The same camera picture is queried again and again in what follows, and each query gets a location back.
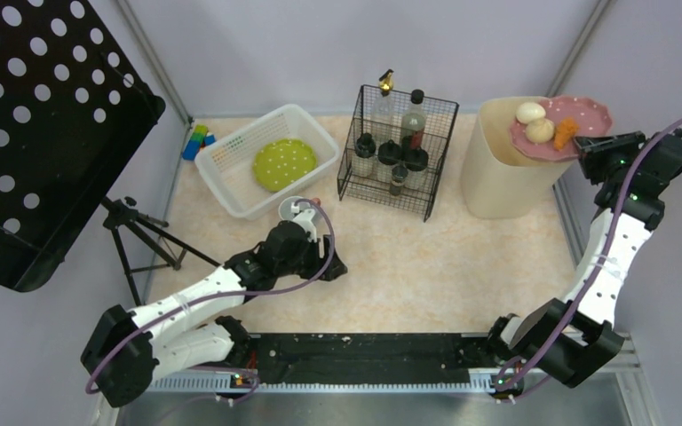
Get pink polka dot plate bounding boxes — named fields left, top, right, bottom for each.
left=509, top=96, right=613, bottom=162

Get pink mug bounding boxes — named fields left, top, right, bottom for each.
left=278, top=196, right=321, bottom=224

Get green polka dot plate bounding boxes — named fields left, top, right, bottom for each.
left=252, top=138, right=318, bottom=193

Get white plastic basket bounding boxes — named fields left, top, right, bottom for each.
left=194, top=104, right=342, bottom=220

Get glass shaker black lid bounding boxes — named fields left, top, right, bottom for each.
left=352, top=133, right=377, bottom=178
left=377, top=139, right=402, bottom=182
left=404, top=148, right=429, bottom=190

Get small pepper jar black lid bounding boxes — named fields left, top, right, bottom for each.
left=389, top=164, right=408, bottom=196

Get dark sauce bottle black cap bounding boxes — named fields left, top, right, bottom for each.
left=400, top=89, right=426, bottom=150

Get glass oil bottle gold spout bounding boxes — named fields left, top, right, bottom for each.
left=370, top=69, right=394, bottom=146

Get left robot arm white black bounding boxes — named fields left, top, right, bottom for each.
left=80, top=220, right=347, bottom=407

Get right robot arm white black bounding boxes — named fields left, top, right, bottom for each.
left=488, top=129, right=682, bottom=388

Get orange fried chicken piece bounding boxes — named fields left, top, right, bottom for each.
left=553, top=116, right=580, bottom=151

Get beige round bun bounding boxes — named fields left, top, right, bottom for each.
left=524, top=118, right=555, bottom=145

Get white egg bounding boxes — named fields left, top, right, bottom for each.
left=515, top=101, right=546, bottom=124

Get beige plastic bin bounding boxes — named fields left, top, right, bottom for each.
left=461, top=96, right=571, bottom=219

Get colourful toy blocks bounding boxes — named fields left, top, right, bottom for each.
left=181, top=124, right=217, bottom=161

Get black perforated metal panel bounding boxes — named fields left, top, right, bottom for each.
left=0, top=1, right=165, bottom=293

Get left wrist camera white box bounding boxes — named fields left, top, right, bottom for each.
left=290, top=211, right=317, bottom=242

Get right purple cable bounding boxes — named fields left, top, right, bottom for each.
left=494, top=106, right=682, bottom=404

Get purple cable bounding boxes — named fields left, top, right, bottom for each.
left=494, top=106, right=682, bottom=404
left=84, top=198, right=337, bottom=406

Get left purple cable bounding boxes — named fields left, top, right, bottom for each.
left=84, top=198, right=337, bottom=406

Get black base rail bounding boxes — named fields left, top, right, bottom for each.
left=231, top=333, right=497, bottom=385

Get black wire basket rack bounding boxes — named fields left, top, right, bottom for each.
left=337, top=84, right=459, bottom=220

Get black camera tripod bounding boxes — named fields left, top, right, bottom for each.
left=100, top=196, right=221, bottom=305

